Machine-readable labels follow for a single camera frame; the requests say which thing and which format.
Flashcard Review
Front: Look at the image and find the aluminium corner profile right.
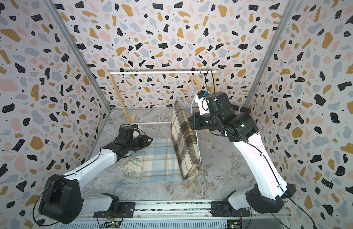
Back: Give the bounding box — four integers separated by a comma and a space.
244, 0, 298, 107

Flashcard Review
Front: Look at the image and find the aluminium corner profile left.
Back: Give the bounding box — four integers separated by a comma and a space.
42, 0, 112, 113

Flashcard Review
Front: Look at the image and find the orange wooden hanger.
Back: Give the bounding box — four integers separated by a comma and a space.
189, 75, 203, 91

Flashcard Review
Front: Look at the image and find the blue plaid scarf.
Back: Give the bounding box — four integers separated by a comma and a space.
119, 137, 205, 184

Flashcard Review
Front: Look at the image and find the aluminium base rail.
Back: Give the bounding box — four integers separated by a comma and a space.
52, 200, 296, 229

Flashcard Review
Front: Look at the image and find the green circuit board left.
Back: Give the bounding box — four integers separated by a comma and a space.
105, 217, 121, 229

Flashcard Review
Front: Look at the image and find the wooden clothes rack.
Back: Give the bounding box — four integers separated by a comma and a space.
107, 69, 218, 124

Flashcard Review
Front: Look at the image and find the brown plaid scarf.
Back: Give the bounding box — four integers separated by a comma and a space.
171, 100, 202, 180

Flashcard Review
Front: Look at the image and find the light blue wire hanger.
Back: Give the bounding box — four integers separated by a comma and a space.
184, 90, 200, 155

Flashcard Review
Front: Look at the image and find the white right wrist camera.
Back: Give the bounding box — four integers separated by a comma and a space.
194, 90, 209, 115

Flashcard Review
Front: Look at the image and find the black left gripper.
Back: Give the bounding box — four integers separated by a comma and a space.
126, 134, 154, 152

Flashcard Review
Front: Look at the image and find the aluminium corner profile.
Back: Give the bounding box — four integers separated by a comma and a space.
244, 0, 298, 107
42, 0, 112, 113

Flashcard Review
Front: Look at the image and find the black microphone on stand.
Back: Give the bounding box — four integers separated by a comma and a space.
231, 105, 251, 115

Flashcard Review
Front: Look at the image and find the green circuit board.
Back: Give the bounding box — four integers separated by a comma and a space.
227, 219, 243, 229
105, 217, 121, 229

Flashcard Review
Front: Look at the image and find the green circuit board right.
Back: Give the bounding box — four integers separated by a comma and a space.
227, 219, 243, 229

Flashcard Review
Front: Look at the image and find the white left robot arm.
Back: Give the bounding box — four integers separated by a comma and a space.
33, 124, 153, 224

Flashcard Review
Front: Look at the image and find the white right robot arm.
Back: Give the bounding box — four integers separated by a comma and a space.
171, 91, 296, 214

